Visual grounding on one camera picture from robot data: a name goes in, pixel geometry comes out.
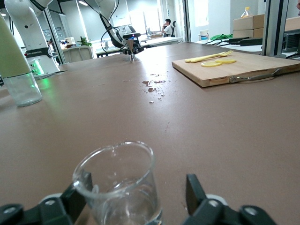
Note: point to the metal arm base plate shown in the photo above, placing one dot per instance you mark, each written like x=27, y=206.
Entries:
x=47, y=73

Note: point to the yellow plastic knife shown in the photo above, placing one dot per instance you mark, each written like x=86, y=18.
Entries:
x=187, y=60

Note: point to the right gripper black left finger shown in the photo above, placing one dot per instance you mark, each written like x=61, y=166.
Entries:
x=47, y=211

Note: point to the clear shaker pale green top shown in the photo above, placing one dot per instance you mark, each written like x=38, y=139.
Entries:
x=21, y=89

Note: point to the black swivel office chair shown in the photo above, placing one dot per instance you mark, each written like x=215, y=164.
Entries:
x=174, y=29

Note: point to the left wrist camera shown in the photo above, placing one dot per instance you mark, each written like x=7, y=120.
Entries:
x=131, y=35

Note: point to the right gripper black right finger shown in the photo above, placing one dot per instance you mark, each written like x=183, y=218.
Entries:
x=211, y=211

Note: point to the seated person white shirt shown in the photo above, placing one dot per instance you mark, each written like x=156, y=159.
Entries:
x=167, y=29

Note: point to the metal double cone jigger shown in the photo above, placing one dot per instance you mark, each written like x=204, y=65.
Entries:
x=132, y=47

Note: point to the black vented device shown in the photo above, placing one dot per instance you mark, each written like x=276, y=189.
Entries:
x=293, y=39

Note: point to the black power adapter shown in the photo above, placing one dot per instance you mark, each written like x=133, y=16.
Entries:
x=250, y=42
x=237, y=39

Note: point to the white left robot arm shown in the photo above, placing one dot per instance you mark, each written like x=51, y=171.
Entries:
x=30, y=30

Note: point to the aluminium frame profile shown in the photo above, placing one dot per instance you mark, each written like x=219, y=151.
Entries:
x=276, y=28

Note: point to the long white office desk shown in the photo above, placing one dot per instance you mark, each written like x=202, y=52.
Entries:
x=159, y=41

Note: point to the yellow lemon slice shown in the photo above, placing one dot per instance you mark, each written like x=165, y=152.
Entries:
x=225, y=61
x=211, y=64

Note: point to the wooden cutting board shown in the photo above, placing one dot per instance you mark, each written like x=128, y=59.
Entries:
x=234, y=70

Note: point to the green cloth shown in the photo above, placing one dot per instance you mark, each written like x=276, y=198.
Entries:
x=220, y=36

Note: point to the yellow plastic fork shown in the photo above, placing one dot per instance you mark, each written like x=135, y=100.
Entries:
x=228, y=53

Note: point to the paper cup blue print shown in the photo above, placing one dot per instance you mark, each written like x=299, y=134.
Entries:
x=204, y=35

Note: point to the cardboard box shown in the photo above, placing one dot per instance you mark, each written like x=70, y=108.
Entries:
x=246, y=22
x=246, y=33

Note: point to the spilled liquid puddle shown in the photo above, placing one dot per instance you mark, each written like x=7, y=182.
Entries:
x=146, y=82

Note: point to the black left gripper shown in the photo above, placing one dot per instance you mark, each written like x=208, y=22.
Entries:
x=138, y=43

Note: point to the green potted plant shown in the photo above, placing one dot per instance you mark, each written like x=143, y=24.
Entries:
x=84, y=42

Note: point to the plastic bottle yellow cap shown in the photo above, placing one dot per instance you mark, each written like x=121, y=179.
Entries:
x=246, y=12

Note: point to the clear glass measuring beaker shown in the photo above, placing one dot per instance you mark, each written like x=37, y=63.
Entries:
x=117, y=187

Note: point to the beige office chair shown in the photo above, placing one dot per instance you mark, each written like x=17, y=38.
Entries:
x=77, y=54

